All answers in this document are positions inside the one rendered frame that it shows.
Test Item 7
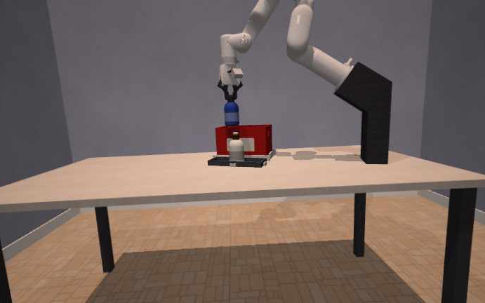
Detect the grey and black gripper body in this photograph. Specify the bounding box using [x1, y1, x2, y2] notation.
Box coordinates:
[219, 62, 241, 86]

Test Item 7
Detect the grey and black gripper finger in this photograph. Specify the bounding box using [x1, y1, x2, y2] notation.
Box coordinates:
[218, 79, 229, 100]
[233, 82, 243, 100]

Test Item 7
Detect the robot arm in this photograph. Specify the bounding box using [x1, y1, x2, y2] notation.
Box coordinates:
[220, 0, 354, 90]

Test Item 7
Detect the red bottle crate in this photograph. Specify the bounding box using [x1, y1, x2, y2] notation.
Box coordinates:
[215, 125, 272, 155]

